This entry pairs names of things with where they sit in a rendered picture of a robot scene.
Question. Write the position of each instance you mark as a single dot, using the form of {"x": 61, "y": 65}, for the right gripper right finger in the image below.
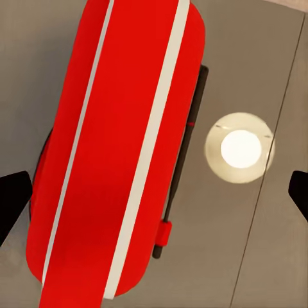
{"x": 298, "y": 191}

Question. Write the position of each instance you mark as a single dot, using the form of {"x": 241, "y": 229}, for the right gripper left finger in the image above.
{"x": 15, "y": 192}

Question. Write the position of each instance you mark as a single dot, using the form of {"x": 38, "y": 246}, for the radio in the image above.
{"x": 127, "y": 111}

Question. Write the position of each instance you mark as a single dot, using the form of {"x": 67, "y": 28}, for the coffee table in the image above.
{"x": 237, "y": 239}

